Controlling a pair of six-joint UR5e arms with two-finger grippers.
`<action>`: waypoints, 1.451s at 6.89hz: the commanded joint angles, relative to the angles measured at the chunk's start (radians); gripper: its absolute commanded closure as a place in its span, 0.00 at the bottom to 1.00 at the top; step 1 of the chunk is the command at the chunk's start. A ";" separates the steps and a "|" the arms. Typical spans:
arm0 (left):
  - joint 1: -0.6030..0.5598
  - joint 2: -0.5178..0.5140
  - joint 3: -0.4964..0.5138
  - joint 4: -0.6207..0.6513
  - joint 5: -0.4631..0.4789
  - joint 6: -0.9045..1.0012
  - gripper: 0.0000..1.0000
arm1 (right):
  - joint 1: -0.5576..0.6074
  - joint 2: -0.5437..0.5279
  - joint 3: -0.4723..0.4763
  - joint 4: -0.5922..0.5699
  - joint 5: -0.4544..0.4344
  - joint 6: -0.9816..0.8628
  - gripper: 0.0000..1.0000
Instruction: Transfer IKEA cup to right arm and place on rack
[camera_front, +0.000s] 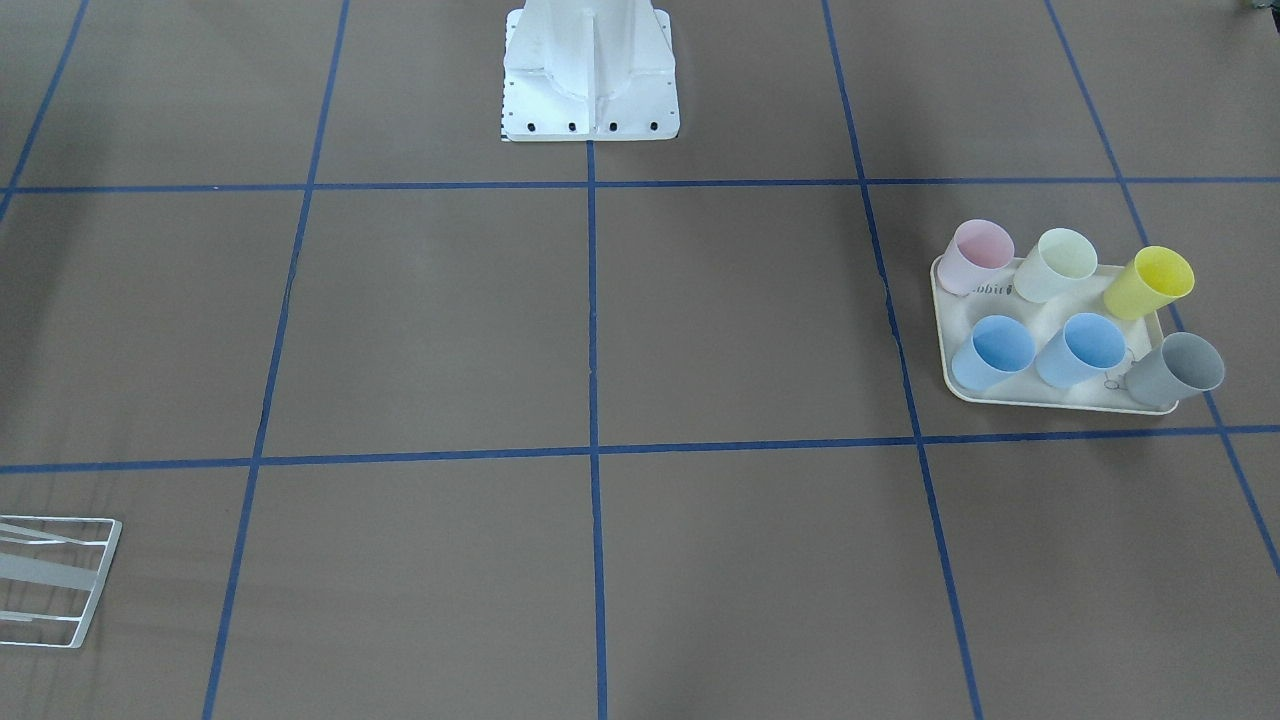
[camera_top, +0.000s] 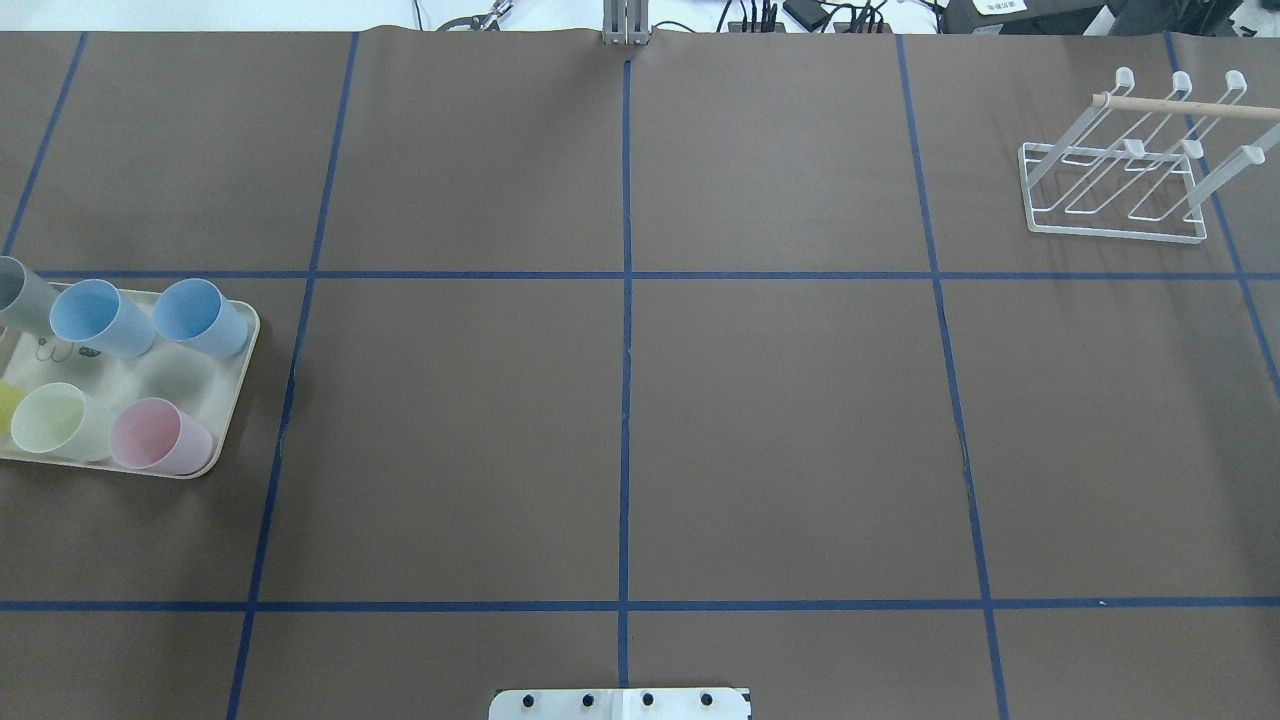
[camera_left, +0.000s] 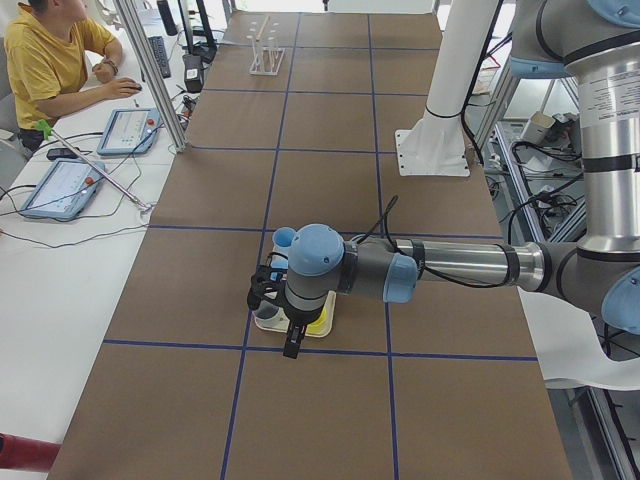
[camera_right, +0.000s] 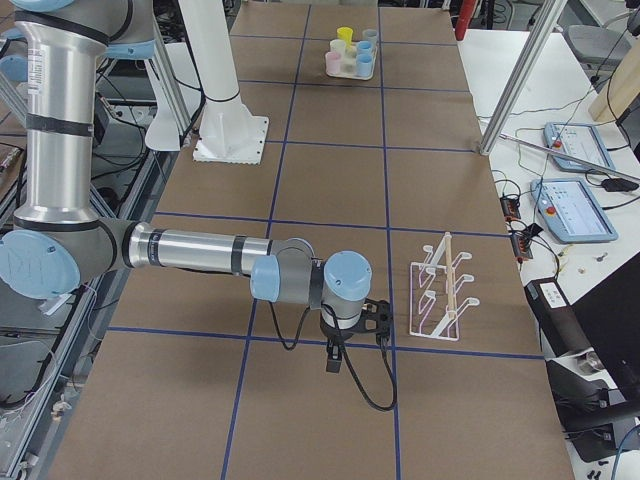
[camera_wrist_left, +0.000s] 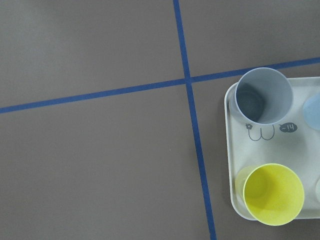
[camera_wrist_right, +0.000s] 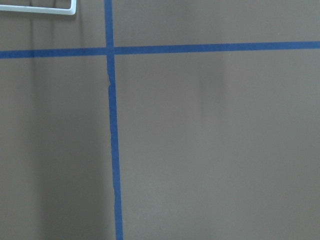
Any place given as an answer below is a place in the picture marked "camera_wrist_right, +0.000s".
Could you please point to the brown paper table mat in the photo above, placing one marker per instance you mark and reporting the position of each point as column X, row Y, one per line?
column 161, row 120

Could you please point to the white wire cup rack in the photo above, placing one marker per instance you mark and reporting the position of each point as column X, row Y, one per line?
column 41, row 10

